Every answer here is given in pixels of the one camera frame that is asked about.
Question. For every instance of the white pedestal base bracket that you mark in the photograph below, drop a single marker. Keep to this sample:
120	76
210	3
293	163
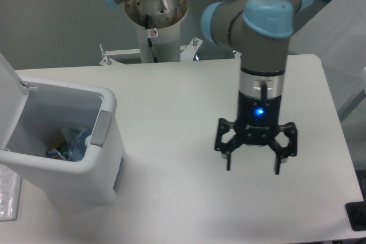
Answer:
187	53

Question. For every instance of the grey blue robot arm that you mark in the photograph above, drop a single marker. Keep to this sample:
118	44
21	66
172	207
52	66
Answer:
260	31

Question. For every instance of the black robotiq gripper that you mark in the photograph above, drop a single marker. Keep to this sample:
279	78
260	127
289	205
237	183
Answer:
258	121

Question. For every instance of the white trash can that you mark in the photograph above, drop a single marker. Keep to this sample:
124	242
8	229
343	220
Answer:
34	109

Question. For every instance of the white plastic wrapper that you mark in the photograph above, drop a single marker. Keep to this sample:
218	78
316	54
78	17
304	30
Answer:
70	134

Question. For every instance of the trash pile inside can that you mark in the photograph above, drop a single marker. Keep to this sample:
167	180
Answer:
61	152

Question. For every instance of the white covered side table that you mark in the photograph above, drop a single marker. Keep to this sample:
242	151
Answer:
336	34

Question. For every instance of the clear plastic water bottle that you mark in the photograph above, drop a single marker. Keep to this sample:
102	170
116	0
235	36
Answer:
77	144

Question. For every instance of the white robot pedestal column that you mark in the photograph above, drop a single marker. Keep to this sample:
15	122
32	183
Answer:
158	26

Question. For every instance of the black device at edge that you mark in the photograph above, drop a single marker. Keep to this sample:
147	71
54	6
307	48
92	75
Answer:
356	215

